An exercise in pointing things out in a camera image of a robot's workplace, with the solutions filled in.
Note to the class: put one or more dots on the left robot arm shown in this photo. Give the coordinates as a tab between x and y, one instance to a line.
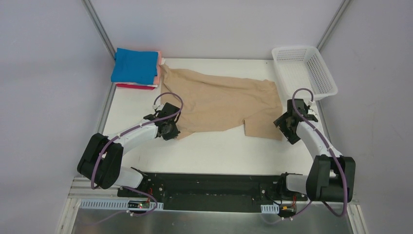
101	161

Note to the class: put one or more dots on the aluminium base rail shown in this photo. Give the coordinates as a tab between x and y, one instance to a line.
81	188

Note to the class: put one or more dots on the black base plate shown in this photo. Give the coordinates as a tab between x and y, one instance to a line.
217	193

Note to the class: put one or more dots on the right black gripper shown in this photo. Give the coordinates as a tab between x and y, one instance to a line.
283	124

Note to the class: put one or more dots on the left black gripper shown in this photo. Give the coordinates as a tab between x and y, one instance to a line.
172	129

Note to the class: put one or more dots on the aluminium frame post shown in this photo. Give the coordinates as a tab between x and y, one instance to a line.
99	26
333	23

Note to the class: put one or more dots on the pink folded t shirt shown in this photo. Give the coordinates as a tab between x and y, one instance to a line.
156	80

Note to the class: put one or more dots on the right aluminium frame post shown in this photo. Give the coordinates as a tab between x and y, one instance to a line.
333	23

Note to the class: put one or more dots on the white cable duct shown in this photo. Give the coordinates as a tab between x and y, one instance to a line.
270	209
120	204

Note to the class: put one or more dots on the left aluminium frame post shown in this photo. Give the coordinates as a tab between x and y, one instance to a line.
99	26

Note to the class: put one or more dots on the white plastic basket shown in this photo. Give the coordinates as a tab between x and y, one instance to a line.
303	67

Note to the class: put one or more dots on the right white cable duct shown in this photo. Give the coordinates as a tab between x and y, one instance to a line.
270	209

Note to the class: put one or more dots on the red folded t shirt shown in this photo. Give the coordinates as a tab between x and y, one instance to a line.
134	86

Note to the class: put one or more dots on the left white cable duct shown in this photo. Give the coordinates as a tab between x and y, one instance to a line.
120	204

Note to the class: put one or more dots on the blue folded t shirt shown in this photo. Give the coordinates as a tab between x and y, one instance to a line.
135	66

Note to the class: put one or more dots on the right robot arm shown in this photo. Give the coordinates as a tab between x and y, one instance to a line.
331	177

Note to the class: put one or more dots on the beige t shirt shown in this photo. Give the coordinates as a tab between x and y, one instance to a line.
217	103

